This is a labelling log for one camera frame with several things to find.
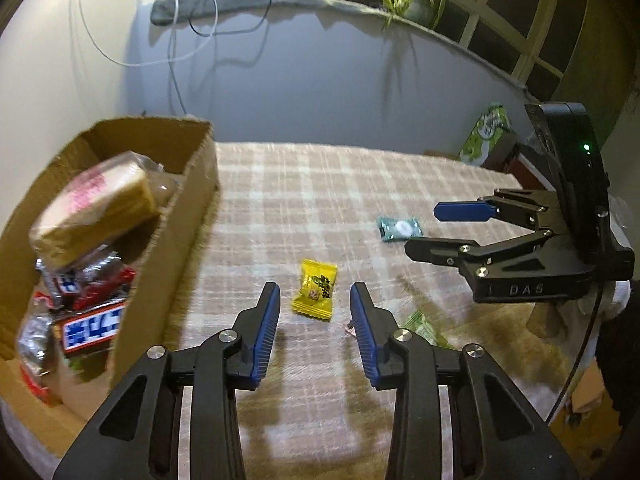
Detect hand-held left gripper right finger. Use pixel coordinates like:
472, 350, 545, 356
350, 282, 576, 480

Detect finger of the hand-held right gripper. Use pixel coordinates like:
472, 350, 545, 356
434, 188, 557, 229
404, 230, 556, 268

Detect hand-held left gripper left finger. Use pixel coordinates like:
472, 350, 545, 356
52, 282, 281, 480

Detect yellow candy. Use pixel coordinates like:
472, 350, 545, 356
291, 259, 339, 322

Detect brown cardboard box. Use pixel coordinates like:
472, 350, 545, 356
0, 116, 221, 423

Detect red snack packet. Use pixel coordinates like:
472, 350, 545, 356
75, 267, 137, 311

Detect dark chocolate bar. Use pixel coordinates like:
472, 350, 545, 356
36, 252, 123, 306
60, 302, 126, 356

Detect clear-wrapped bread slices packet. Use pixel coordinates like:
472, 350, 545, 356
29, 152, 181, 268

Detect teal wrapped candy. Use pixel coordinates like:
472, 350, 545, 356
376, 216, 425, 243

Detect crumpled clear plastic bag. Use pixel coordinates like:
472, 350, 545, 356
607, 195, 633, 241

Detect green snack packet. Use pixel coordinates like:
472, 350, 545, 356
400, 310, 453, 351

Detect dark red storage box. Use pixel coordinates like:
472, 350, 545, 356
487, 132, 541, 191

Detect green printed bag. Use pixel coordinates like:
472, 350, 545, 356
459, 102, 516, 163

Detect dark garment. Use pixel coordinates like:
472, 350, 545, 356
595, 285, 640, 411

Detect red wrapper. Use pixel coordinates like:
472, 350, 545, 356
15, 360, 63, 406

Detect grey windowsill cushion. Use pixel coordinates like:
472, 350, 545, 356
150, 0, 526, 91

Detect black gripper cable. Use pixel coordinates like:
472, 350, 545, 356
545, 280, 603, 426

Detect white window frame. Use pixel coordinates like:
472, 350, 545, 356
440, 0, 601, 91

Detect white cable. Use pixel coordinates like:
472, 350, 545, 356
72, 0, 218, 116

